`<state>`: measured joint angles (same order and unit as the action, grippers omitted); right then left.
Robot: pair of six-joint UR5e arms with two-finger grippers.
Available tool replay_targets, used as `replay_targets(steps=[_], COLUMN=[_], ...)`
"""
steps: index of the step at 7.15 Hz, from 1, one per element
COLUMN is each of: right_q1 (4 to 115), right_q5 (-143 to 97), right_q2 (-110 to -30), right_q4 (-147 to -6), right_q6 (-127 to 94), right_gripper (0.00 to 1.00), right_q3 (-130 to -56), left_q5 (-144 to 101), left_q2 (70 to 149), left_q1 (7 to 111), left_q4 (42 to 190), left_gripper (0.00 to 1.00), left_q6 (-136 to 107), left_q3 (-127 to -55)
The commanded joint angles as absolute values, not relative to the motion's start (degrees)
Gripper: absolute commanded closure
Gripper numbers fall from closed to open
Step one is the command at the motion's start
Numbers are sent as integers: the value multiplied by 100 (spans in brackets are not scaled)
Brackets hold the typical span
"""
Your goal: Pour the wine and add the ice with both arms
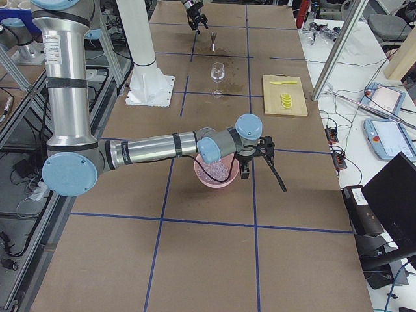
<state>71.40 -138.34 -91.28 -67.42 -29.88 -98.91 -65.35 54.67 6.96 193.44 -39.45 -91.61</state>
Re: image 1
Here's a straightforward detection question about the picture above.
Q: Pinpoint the aluminium frame post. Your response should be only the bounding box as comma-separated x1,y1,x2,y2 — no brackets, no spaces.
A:
311,0,369,101

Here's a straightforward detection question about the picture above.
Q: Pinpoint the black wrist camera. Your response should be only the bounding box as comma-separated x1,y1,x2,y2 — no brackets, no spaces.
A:
257,136,275,161

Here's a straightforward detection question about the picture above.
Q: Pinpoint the clear wine glass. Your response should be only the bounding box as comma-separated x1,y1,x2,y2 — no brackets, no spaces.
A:
211,62,225,98

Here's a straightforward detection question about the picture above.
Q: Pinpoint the grey office chair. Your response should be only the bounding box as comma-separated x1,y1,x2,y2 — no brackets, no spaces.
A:
367,1,415,50

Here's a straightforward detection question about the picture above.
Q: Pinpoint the bamboo cutting board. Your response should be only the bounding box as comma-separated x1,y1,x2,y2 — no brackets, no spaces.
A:
262,75,308,117

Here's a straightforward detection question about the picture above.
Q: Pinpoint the red cylinder bottle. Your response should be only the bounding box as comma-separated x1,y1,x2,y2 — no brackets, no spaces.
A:
296,0,310,29

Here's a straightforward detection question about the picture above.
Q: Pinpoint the blue storage bin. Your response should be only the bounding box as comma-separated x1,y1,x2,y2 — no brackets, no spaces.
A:
1,8,36,29

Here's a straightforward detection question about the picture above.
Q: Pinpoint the steel jigger cup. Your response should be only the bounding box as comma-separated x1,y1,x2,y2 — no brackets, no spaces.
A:
210,32,217,51

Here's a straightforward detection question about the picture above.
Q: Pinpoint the black laptop monitor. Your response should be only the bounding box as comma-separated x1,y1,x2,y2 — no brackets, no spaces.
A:
362,152,415,245

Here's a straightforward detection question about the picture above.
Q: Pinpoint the yellow plastic knife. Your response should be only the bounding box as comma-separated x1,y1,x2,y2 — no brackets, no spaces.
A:
269,80,298,85

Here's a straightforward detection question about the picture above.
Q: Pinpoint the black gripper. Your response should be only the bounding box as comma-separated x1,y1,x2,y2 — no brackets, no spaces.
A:
187,3,209,34
236,148,257,179

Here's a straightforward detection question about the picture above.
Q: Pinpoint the pink bowl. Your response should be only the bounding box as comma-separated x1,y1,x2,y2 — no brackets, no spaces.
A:
194,154,239,189

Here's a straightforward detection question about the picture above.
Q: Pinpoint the metal rod green clamp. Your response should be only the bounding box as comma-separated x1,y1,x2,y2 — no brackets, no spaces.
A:
324,91,416,130

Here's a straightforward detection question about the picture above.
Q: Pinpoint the clear ice cubes pile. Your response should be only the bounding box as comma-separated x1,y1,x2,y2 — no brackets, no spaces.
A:
197,161,230,183

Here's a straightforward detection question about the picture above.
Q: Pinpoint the teach pendant far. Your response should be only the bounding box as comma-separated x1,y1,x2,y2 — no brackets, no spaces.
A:
361,83,406,114

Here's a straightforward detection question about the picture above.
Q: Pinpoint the teach pendant near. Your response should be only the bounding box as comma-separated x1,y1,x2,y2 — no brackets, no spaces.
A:
363,118,415,162

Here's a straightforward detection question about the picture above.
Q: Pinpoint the teach pendant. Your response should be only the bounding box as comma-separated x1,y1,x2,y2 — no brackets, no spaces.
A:
361,83,406,114
363,118,415,162

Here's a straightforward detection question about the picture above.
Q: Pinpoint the black camera cable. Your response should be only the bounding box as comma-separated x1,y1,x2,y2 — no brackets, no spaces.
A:
178,142,287,193

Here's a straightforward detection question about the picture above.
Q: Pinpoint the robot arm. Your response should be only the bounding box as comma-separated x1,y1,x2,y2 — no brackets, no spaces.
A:
181,0,208,34
31,1,263,197

